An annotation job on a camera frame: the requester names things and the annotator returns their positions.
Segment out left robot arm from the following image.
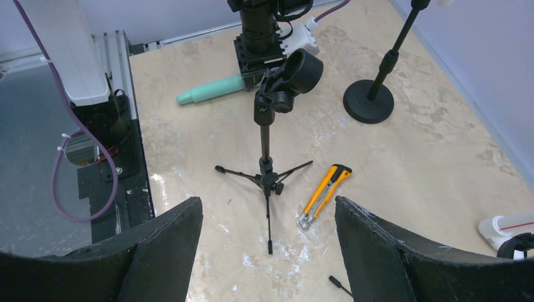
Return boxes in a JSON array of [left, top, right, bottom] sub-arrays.
[[15, 1, 284, 107]]

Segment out mint green microphone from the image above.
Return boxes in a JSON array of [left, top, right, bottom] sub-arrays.
[[176, 75, 244, 106]]

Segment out black round-base mic stand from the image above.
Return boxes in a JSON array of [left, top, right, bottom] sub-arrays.
[[343, 0, 430, 125]]

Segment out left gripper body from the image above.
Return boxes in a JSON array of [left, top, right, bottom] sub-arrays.
[[234, 33, 287, 90]]

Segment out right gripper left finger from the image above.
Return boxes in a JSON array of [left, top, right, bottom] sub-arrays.
[[1, 197, 203, 301]]

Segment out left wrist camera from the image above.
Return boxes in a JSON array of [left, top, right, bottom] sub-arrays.
[[276, 17, 319, 57]]

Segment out white PVC pipe frame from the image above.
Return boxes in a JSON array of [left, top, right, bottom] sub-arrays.
[[478, 211, 533, 251]]

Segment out black tripod mic stand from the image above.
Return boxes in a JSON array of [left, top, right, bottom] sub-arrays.
[[215, 48, 324, 255]]

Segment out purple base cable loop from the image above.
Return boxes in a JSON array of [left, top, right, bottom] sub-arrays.
[[12, 0, 120, 223]]

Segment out aluminium rail frame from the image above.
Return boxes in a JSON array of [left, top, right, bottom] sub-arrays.
[[1, 32, 240, 125]]

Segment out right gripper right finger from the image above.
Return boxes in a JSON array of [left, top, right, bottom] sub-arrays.
[[334, 196, 534, 302]]

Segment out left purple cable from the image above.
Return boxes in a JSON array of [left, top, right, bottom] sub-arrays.
[[312, 0, 351, 23]]

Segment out yellow utility knife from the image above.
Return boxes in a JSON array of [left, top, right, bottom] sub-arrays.
[[298, 164, 352, 228]]

